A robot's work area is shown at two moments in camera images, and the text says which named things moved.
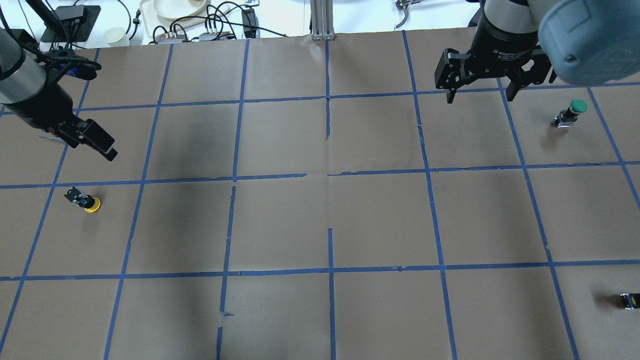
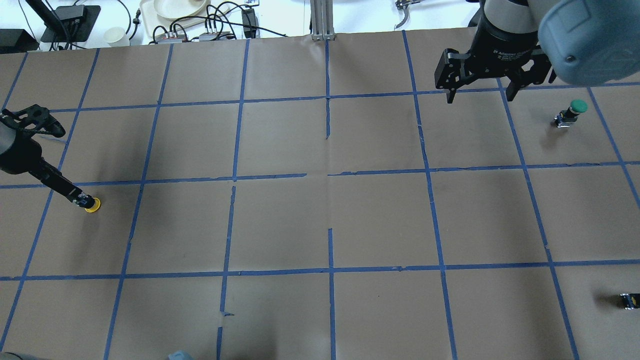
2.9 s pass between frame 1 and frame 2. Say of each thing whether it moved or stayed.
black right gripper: stayed
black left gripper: moved
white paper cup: stayed
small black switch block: stayed
